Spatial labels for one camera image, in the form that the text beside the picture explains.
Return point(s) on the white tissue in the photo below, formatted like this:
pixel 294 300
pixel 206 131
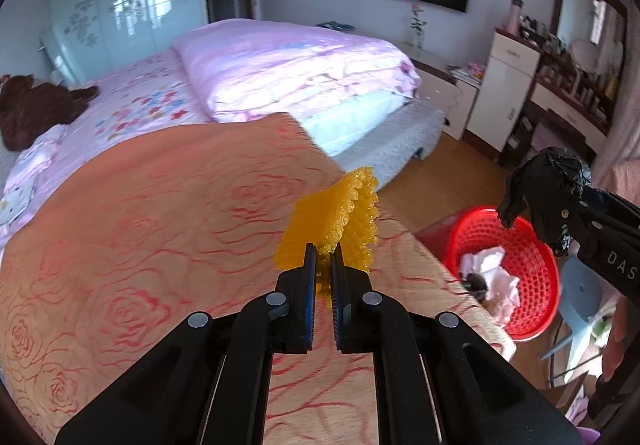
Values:
pixel 482 257
pixel 505 290

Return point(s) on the folded pink duvet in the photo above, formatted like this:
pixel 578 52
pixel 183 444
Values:
pixel 280 65

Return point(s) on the small black wrapper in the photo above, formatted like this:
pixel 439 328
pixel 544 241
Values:
pixel 477 282

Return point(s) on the pink knit garment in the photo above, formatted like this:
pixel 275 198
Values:
pixel 625 180

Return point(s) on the tall white cabinet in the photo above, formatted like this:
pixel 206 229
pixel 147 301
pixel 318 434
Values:
pixel 500 90

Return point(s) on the dressing table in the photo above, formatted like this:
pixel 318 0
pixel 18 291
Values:
pixel 565 107

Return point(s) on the stack of books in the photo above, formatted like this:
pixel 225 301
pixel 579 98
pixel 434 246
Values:
pixel 470 72

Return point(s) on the brown teddy bear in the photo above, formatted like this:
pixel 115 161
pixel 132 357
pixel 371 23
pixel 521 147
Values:
pixel 30 110

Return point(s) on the red plastic mesh basket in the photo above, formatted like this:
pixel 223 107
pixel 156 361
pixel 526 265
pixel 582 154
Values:
pixel 525 327

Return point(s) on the round standing makeup mirror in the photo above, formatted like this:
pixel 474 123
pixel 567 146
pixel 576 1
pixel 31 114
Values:
pixel 584 52

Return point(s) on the person's right forearm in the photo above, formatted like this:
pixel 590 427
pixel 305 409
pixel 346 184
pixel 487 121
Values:
pixel 620 335

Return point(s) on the orange rose-patterned tablecloth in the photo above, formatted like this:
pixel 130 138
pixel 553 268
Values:
pixel 150 225

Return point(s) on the blue plastic stool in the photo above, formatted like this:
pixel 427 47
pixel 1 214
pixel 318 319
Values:
pixel 582 305

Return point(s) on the pink rose in vase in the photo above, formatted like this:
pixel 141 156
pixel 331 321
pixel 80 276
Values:
pixel 417 37

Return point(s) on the pink patterned curtain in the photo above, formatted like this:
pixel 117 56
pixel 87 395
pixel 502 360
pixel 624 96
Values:
pixel 622 125

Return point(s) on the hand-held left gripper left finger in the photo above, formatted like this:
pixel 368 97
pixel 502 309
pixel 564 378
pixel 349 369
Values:
pixel 310 305

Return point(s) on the brown-framed vanity mirror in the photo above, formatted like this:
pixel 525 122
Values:
pixel 580 10

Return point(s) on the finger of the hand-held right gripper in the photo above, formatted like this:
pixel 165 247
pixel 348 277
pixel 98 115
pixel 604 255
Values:
pixel 610 206
pixel 570 225

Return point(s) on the pink thermos bottle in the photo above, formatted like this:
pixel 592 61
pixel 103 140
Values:
pixel 512 17

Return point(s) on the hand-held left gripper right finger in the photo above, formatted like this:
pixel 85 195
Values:
pixel 337 310

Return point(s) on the bed with floral sheet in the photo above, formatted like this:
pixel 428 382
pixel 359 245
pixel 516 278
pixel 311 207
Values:
pixel 140 110

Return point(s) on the row of cosmetic bottles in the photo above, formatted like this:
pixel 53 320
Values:
pixel 550 45

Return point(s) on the glass sliding-door wardrobe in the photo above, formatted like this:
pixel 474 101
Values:
pixel 125 0

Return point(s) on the pink printed pillow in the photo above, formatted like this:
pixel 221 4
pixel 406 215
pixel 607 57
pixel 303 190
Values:
pixel 25 165

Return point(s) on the padded vanity stool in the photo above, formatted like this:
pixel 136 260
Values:
pixel 540 140

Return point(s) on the grey bed cover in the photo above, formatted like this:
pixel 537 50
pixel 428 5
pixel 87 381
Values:
pixel 395 145

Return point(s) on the yellow foam net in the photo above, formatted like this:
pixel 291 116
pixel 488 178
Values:
pixel 325 215

